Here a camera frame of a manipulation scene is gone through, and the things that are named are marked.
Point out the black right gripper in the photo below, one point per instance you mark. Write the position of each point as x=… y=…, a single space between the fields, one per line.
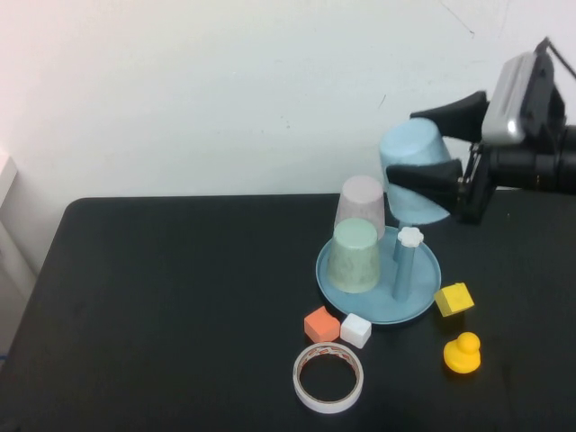
x=477 y=193

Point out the light blue plastic cup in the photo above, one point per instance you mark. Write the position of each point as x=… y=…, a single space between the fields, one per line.
x=414 y=144

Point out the pale pink plastic cup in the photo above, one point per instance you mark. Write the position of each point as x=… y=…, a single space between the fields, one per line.
x=362 y=202

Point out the blue cup stand with pegs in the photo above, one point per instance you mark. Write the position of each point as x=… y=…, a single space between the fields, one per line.
x=423 y=283

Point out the pale green plastic cup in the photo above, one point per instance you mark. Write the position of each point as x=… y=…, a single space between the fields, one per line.
x=353 y=261

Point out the yellow foam cube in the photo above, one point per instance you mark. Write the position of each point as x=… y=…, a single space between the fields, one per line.
x=453 y=300

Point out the white foam cube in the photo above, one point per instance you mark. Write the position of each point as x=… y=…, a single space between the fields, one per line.
x=355 y=330

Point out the yellow rubber duck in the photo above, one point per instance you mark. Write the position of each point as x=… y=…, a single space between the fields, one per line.
x=461 y=357

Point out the orange foam cube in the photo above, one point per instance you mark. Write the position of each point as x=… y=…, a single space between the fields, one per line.
x=320 y=326

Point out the white tape roll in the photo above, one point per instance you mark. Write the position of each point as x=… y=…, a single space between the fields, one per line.
x=328 y=407

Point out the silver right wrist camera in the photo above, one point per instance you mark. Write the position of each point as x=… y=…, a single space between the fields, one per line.
x=508 y=103

